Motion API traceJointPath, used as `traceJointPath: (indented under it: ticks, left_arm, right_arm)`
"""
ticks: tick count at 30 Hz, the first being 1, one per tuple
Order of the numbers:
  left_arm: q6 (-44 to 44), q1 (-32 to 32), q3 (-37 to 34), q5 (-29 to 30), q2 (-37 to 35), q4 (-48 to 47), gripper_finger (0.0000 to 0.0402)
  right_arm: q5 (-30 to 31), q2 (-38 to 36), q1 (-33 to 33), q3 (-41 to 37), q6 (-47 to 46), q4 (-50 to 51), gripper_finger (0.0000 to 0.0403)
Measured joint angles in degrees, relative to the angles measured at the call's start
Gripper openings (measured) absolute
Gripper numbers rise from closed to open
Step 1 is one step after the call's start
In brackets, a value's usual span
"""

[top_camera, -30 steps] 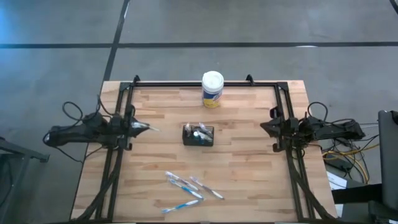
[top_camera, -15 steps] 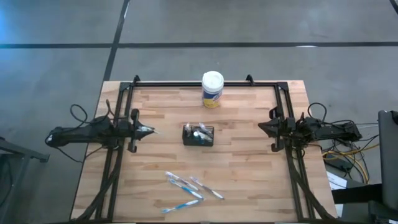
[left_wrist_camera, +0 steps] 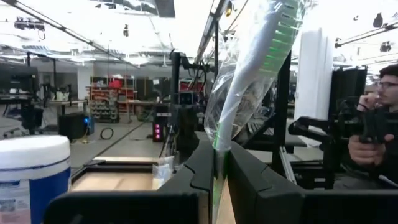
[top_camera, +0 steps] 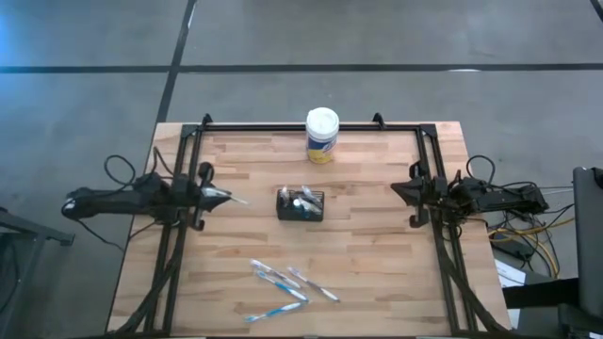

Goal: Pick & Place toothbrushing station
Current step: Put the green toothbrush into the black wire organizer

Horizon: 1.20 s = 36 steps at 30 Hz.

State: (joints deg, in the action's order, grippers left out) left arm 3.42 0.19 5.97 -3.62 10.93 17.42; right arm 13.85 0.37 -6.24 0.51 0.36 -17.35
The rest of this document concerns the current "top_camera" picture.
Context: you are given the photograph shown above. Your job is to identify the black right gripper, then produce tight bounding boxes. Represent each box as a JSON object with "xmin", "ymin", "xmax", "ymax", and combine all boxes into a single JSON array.
[{"xmin": 390, "ymin": 161, "xmax": 447, "ymax": 228}]

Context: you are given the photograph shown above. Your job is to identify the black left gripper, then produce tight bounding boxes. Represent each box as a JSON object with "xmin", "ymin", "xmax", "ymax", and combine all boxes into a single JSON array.
[{"xmin": 174, "ymin": 162, "xmax": 233, "ymax": 231}]

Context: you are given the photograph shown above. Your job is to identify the white orange toothbrush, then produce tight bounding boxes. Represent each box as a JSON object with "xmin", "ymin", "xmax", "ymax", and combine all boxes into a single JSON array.
[{"xmin": 202, "ymin": 186, "xmax": 250, "ymax": 205}]

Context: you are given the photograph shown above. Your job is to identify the grey blue toothbrush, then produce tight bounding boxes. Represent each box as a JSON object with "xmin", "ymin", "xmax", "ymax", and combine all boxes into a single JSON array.
[{"xmin": 250, "ymin": 259, "xmax": 302, "ymax": 289}]

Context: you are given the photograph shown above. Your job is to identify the white-lidded wipes canister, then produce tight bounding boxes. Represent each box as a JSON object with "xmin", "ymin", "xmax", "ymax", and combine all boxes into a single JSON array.
[{"xmin": 304, "ymin": 106, "xmax": 340, "ymax": 165}]

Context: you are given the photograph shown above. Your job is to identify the black power brick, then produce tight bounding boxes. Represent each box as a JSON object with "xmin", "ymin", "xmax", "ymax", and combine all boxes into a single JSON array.
[{"xmin": 492, "ymin": 234, "xmax": 536, "ymax": 260}]

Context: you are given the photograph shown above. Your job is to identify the white paper sheet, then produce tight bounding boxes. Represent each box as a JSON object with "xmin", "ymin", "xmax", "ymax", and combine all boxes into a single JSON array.
[{"xmin": 494, "ymin": 258, "xmax": 527, "ymax": 288}]

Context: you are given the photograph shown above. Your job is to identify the black equipment stand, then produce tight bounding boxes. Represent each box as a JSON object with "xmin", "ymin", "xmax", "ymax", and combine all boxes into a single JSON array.
[{"xmin": 501, "ymin": 277, "xmax": 603, "ymax": 339}]

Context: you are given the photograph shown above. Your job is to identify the grey metal stand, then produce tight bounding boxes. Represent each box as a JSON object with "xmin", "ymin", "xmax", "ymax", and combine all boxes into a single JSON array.
[{"xmin": 0, "ymin": 205, "xmax": 76, "ymax": 339}]

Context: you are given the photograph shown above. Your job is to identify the dark grey monitor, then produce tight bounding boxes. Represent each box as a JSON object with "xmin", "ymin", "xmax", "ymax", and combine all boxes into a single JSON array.
[{"xmin": 572, "ymin": 166, "xmax": 603, "ymax": 307}]

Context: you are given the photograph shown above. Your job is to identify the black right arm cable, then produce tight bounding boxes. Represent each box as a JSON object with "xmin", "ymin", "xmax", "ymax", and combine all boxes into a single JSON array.
[{"xmin": 465, "ymin": 154, "xmax": 497, "ymax": 186}]

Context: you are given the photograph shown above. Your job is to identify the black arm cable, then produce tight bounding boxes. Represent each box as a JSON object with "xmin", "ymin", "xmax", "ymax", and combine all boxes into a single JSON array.
[
  {"xmin": 103, "ymin": 154, "xmax": 138, "ymax": 187},
  {"xmin": 465, "ymin": 154, "xmax": 497, "ymax": 186}
]

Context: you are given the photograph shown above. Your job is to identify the black wire caddy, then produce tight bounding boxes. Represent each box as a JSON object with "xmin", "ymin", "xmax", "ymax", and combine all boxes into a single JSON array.
[{"xmin": 275, "ymin": 188, "xmax": 326, "ymax": 222}]

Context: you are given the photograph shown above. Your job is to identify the black aluminium table frame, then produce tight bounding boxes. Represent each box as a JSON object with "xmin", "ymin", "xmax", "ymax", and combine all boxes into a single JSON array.
[{"xmin": 107, "ymin": 112, "xmax": 513, "ymax": 339}]

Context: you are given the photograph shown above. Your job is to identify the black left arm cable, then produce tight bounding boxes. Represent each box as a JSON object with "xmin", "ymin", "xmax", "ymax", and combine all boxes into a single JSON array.
[{"xmin": 103, "ymin": 154, "xmax": 138, "ymax": 187}]

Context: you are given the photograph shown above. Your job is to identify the yellow cables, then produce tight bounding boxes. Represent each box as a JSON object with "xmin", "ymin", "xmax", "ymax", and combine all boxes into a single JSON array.
[{"xmin": 489, "ymin": 225, "xmax": 562, "ymax": 279}]

